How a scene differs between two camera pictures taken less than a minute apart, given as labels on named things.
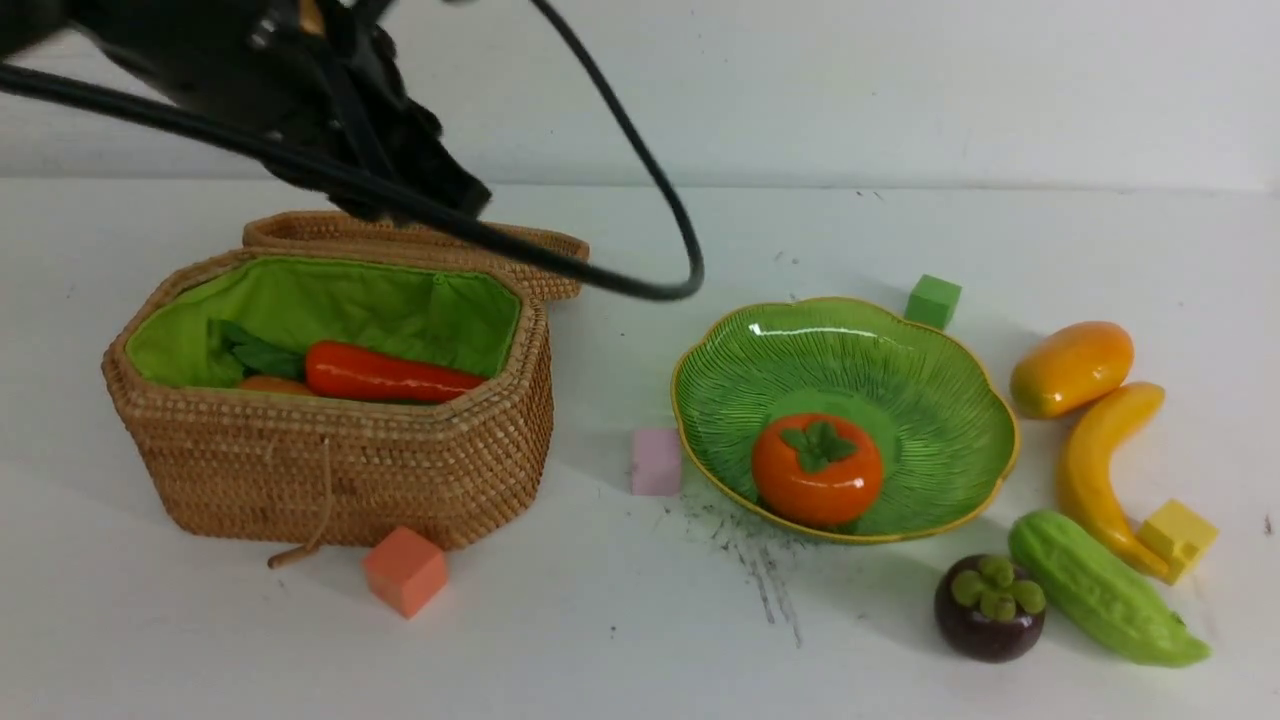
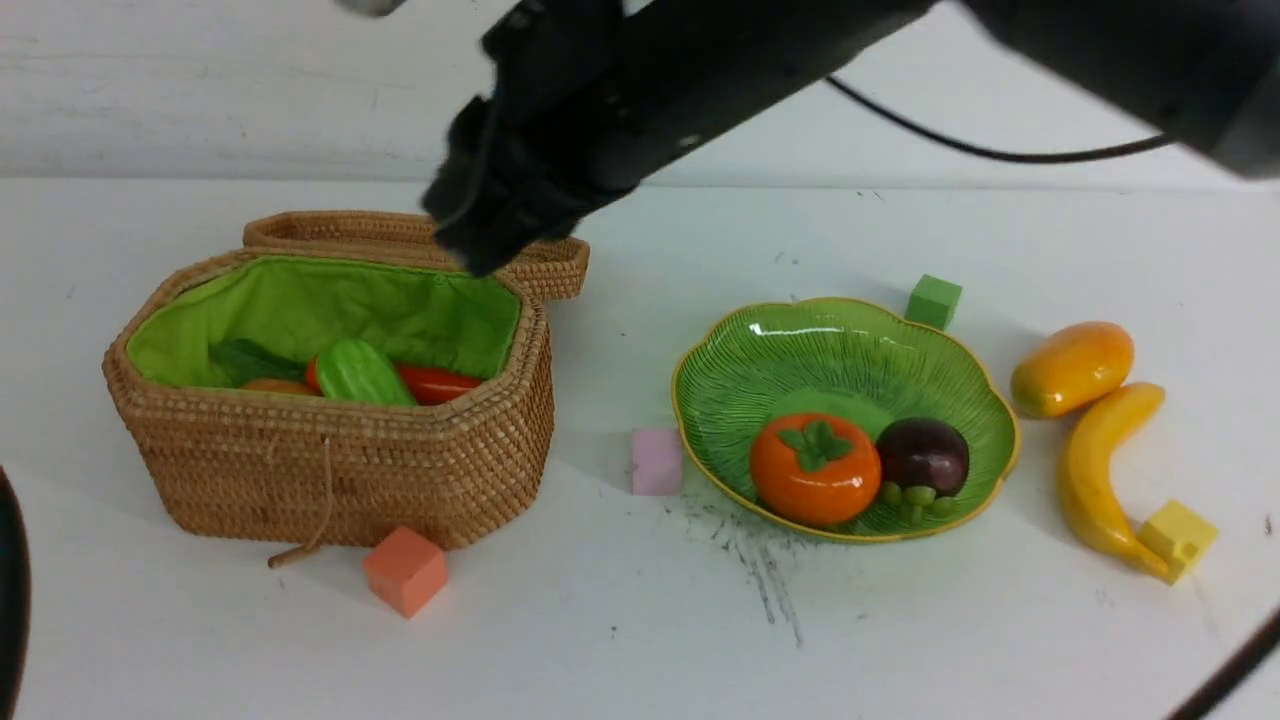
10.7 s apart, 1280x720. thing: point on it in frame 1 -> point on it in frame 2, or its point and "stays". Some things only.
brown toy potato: [276, 384] stays
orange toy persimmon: [817, 469] stays
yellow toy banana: [1088, 439] stays
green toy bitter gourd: [1111, 617] -> [350, 369]
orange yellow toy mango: [1068, 366] stays
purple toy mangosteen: [988, 609] -> [924, 452]
